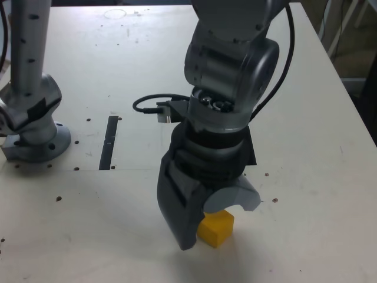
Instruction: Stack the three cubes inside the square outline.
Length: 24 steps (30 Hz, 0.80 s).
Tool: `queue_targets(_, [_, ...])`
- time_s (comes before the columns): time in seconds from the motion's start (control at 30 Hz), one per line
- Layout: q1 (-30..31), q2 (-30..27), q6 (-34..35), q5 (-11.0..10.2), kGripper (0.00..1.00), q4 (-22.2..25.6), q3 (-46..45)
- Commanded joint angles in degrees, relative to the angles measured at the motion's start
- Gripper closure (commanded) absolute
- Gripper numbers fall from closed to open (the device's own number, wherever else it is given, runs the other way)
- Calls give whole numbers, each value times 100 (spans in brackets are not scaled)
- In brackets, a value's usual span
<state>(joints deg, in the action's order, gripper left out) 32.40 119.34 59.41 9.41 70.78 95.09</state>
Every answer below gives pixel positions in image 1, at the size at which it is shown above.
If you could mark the yellow cube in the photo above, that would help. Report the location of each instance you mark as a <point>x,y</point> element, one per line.
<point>218,230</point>

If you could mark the small gripper camera box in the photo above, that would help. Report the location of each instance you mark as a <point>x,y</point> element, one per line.
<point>173,107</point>

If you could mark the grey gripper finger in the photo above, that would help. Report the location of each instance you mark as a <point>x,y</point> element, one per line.
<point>176,212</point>
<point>229,199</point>

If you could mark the black tape square outline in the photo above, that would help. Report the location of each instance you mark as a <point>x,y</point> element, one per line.
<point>251,156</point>

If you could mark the white metal frame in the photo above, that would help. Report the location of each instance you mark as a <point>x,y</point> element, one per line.
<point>360,14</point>

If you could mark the black tape strip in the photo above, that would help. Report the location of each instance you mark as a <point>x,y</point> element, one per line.
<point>108,141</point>

